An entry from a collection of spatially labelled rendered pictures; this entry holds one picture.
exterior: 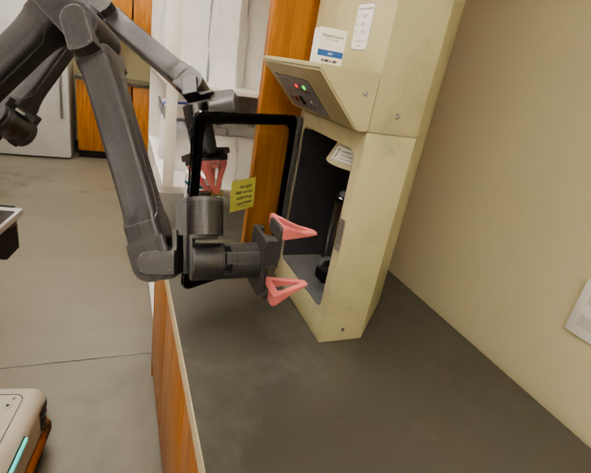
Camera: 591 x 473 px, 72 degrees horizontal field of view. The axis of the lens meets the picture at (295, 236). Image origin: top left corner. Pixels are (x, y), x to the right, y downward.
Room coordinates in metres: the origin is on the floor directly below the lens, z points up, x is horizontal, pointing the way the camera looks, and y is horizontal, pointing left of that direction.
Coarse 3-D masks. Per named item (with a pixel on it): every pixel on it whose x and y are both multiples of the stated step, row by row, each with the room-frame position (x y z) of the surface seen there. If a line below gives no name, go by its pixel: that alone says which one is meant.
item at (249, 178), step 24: (192, 120) 0.79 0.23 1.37; (192, 144) 0.79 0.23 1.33; (216, 144) 0.84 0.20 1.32; (240, 144) 0.89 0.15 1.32; (264, 144) 0.95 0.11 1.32; (216, 168) 0.84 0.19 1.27; (240, 168) 0.90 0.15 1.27; (264, 168) 0.96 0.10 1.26; (216, 192) 0.85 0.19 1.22; (240, 192) 0.91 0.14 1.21; (264, 192) 0.97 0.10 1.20; (240, 216) 0.91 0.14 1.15; (264, 216) 0.98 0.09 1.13; (216, 240) 0.86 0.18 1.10; (240, 240) 0.92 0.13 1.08
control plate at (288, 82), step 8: (280, 80) 0.98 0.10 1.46; (288, 80) 0.92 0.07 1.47; (296, 80) 0.87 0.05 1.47; (304, 80) 0.82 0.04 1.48; (288, 88) 0.97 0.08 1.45; (296, 88) 0.91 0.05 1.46; (296, 96) 0.95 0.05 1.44; (304, 96) 0.89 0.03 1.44; (312, 96) 0.84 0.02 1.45; (296, 104) 1.00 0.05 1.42; (304, 104) 0.94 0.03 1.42; (320, 104) 0.83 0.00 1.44; (320, 112) 0.87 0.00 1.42
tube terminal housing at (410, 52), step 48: (336, 0) 0.97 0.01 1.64; (384, 0) 0.80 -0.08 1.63; (432, 0) 0.79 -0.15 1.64; (384, 48) 0.77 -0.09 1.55; (432, 48) 0.80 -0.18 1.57; (384, 96) 0.77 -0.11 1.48; (432, 96) 0.89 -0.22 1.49; (384, 144) 0.78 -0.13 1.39; (384, 192) 0.79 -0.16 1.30; (384, 240) 0.81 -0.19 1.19; (336, 288) 0.77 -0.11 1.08; (336, 336) 0.78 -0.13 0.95
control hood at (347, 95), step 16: (272, 64) 0.96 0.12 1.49; (288, 64) 0.86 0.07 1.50; (304, 64) 0.78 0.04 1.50; (320, 64) 0.72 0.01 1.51; (320, 80) 0.75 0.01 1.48; (336, 80) 0.73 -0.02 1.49; (352, 80) 0.74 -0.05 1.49; (368, 80) 0.75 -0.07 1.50; (288, 96) 1.02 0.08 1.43; (320, 96) 0.80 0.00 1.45; (336, 96) 0.73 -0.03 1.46; (352, 96) 0.74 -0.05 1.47; (368, 96) 0.76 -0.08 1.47; (336, 112) 0.78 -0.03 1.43; (352, 112) 0.75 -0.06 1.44; (368, 112) 0.76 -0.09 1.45; (352, 128) 0.76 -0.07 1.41
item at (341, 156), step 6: (336, 144) 0.93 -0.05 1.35; (336, 150) 0.90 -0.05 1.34; (342, 150) 0.89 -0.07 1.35; (348, 150) 0.88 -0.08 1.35; (330, 156) 0.91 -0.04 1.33; (336, 156) 0.89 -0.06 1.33; (342, 156) 0.88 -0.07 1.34; (348, 156) 0.87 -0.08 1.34; (330, 162) 0.89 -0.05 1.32; (336, 162) 0.88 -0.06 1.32; (342, 162) 0.87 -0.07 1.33; (348, 162) 0.86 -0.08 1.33; (342, 168) 0.86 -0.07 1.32; (348, 168) 0.86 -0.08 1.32
